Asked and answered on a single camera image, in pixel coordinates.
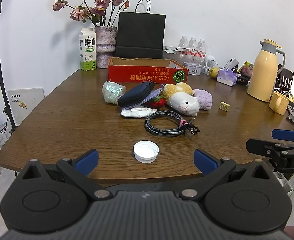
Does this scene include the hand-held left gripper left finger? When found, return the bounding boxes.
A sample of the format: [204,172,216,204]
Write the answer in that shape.
[16,149,112,201]

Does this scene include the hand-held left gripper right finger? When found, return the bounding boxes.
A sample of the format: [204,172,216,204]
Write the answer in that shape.
[179,149,277,202]

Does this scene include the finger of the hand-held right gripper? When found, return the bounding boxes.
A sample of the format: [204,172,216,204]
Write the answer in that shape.
[272,129,294,143]
[246,139,294,159]

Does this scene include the black braided cable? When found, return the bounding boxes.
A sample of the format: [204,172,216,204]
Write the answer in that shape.
[144,110,200,138]

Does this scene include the white plastic jar lid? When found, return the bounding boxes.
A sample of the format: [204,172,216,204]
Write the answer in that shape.
[133,141,160,164]

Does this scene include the fluffy purple glove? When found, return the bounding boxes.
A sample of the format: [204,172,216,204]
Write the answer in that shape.
[193,89,213,111]

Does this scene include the yellow white plush hamster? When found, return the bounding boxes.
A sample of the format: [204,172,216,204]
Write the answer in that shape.
[161,82,200,117]

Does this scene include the white packet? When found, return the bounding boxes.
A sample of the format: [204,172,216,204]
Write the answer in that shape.
[120,106,157,118]

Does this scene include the iridescent plastic bag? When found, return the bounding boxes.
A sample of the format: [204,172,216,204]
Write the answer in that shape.
[102,81,127,105]

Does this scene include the red strawberry felt clip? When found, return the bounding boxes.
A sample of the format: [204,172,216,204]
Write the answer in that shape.
[149,96,167,109]

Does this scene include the dark blue zip pouch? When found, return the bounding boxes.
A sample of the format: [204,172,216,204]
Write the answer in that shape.
[117,81,155,107]

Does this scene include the purple knitted cloth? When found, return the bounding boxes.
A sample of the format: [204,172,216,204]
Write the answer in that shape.
[121,89,164,110]

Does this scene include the red cardboard box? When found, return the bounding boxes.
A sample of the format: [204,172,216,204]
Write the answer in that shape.
[108,57,189,84]

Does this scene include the yellow mug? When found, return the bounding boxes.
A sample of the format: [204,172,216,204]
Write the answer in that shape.
[269,91,290,115]

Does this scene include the dark wooden chair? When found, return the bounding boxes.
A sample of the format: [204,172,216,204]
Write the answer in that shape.
[275,68,294,93]

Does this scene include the yellow thermos jug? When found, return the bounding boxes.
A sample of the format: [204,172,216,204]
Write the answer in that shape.
[247,39,286,102]

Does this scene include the small black box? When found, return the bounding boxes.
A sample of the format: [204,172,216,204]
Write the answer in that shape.
[236,76,251,86]

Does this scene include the colourful snack bag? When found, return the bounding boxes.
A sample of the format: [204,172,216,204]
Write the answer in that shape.
[239,61,254,78]

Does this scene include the purple tissue pack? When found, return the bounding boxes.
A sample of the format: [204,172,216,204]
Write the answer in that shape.
[216,69,238,87]

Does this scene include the white panel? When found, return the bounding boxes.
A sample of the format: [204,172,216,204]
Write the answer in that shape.
[7,87,46,126]

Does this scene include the white printed paper package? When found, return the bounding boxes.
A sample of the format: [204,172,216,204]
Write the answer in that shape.
[0,123,13,153]

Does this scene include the yellow green fruit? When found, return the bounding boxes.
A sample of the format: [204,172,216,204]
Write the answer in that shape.
[208,67,221,79]

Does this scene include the white green milk carton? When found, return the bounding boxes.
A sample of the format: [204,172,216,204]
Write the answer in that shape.
[79,27,97,72]

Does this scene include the clear water bottle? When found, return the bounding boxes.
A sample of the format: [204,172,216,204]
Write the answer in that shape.
[197,39,207,58]
[188,37,198,57]
[179,35,189,55]

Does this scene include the white flat box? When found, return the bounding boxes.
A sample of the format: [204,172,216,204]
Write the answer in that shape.
[163,45,190,54]

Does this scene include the purple mottled vase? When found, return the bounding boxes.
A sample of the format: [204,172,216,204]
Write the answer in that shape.
[94,26,117,69]

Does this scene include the black paper bag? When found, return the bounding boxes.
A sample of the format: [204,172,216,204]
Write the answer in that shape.
[115,0,166,59]

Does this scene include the dried pink roses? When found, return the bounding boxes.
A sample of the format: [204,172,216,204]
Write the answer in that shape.
[52,0,130,28]

